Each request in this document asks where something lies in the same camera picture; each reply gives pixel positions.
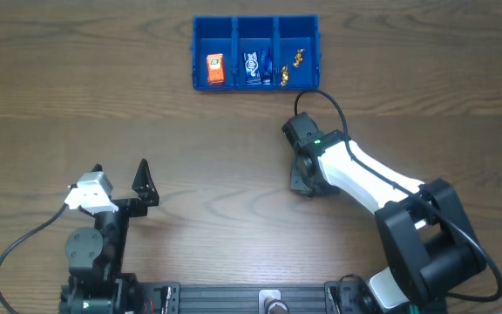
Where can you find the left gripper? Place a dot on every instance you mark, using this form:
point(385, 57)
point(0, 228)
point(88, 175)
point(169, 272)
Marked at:
point(131, 206)

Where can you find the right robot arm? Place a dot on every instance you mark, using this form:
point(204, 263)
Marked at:
point(355, 174)

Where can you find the orange candy box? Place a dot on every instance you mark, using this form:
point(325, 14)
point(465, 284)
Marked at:
point(215, 69)

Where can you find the blue candy pack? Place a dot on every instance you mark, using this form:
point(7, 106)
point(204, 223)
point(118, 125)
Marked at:
point(267, 65)
point(251, 67)

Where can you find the blue tray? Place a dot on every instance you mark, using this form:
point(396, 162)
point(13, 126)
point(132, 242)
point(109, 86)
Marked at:
point(216, 30)

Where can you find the gold wrapped candy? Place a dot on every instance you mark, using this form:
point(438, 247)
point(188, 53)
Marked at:
point(298, 58)
point(284, 76)

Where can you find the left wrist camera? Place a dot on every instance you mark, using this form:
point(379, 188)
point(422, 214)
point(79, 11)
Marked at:
point(92, 192)

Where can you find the mounting rail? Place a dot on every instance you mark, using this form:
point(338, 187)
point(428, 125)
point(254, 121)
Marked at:
point(225, 298)

